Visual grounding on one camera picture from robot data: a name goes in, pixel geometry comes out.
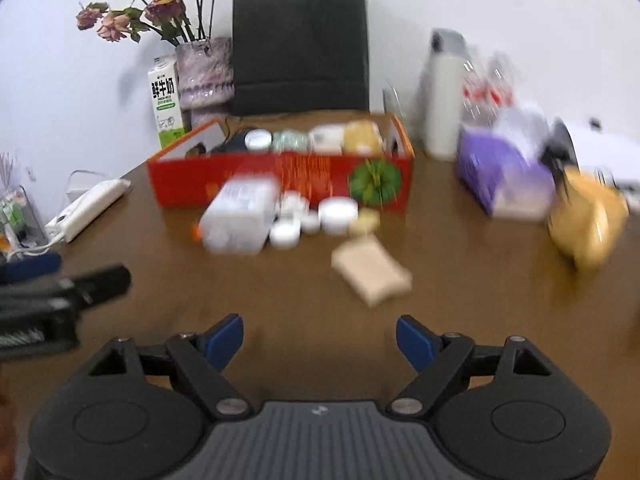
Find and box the small white bottle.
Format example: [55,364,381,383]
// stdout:
[280,191,308,221]

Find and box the purple textured vase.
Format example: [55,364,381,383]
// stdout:
[175,37,236,131]

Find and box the clear desk organizer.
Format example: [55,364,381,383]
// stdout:
[0,152,48,256]

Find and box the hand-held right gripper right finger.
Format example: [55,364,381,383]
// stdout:
[384,315,553,418]

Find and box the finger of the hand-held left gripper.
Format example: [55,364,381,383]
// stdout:
[0,252,63,283]
[51,265,132,311]

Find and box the beige flat pack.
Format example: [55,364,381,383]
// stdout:
[331,236,413,308]

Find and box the small beige block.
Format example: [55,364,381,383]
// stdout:
[348,209,381,236]

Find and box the white and yellow plush toy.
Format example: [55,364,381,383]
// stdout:
[342,120,386,155]

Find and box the iridescent mesh bath puff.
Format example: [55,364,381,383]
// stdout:
[270,130,313,153]

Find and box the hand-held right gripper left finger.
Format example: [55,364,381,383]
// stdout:
[87,314,253,420]

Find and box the purple tissue pack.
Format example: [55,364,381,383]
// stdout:
[456,102,558,221]

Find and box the beige travel adapter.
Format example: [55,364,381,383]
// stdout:
[309,126,346,156]

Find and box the clear water bottle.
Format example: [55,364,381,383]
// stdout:
[487,52,523,116]
[462,52,493,126]

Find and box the red cardboard box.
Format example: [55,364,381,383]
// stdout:
[146,114,416,209]

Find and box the large white round jar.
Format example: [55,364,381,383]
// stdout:
[318,197,359,235]

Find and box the clear plastic storage box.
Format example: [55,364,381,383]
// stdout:
[199,175,281,255]

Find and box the white power bank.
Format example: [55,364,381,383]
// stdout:
[45,178,132,245]

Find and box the green and white milk carton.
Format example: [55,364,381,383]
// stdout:
[147,56,187,150]

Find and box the navy zip pouch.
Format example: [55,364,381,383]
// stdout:
[210,130,251,155]

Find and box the white lidded jar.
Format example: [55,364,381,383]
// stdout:
[244,130,273,152]

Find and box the yellow mug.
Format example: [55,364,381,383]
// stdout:
[547,167,630,271]

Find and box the black paper bag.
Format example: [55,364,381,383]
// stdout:
[229,0,371,117]

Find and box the white thermos bottle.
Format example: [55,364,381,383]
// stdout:
[422,29,471,161]

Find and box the wooden desktop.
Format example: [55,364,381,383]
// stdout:
[0,110,640,480]

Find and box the white box-shaped object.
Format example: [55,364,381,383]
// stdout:
[550,117,640,191]

